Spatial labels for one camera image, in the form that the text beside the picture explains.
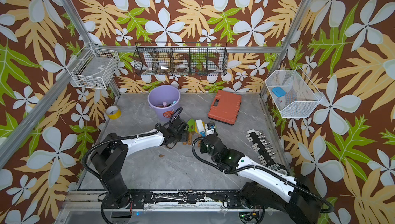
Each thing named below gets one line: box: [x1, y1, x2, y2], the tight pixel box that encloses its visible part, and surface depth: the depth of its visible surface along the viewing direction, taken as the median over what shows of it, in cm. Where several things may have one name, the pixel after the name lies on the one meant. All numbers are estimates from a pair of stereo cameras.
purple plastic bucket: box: [147, 84, 181, 122], surface depth 99 cm
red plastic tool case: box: [207, 89, 242, 125], surface depth 106 cm
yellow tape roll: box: [105, 105, 122, 120], surface depth 110 cm
